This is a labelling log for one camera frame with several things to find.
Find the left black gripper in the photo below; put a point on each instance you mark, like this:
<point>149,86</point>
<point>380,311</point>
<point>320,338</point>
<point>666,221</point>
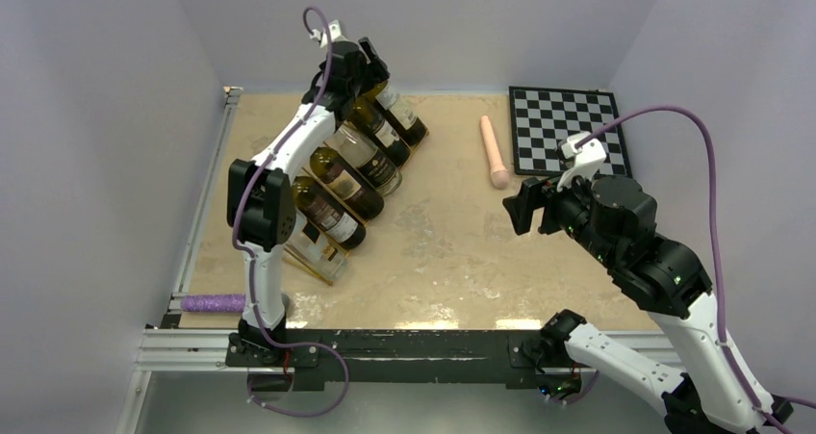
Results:
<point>373,72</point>

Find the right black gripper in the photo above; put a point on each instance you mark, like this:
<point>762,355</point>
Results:
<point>530,195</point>

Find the clear brown-tinted bottle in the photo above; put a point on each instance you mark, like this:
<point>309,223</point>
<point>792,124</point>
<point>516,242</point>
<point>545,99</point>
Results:
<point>367,159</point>

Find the dark green wine bottle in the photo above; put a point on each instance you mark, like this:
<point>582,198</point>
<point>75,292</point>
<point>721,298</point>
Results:
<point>322,209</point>

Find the clear glass liquor bottle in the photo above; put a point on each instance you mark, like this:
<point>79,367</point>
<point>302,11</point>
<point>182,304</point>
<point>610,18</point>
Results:
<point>313,252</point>

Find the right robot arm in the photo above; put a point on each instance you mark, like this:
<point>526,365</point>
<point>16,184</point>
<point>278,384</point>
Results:
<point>613,219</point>

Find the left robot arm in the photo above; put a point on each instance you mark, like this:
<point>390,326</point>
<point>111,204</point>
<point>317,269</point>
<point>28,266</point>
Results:
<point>260,206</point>

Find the black white chessboard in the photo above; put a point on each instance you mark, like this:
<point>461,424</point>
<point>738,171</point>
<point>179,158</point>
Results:
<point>542,117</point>

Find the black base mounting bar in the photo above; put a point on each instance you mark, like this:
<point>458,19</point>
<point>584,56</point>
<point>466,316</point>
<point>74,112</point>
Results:
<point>516,359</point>

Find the purple glitter microphone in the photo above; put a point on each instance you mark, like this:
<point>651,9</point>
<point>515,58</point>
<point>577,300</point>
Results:
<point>213,303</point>

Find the pink cylindrical handle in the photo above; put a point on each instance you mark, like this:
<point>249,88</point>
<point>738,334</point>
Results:
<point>498,172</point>

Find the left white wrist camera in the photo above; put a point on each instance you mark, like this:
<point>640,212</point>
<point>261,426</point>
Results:
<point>332,34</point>

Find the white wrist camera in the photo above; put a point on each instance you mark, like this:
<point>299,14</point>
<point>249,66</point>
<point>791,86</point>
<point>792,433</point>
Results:
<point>332,34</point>
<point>579,160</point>

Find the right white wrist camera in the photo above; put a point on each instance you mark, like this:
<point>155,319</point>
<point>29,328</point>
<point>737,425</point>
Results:
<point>579,160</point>

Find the gold wire wine rack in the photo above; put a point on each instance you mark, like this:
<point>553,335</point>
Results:
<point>346,178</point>

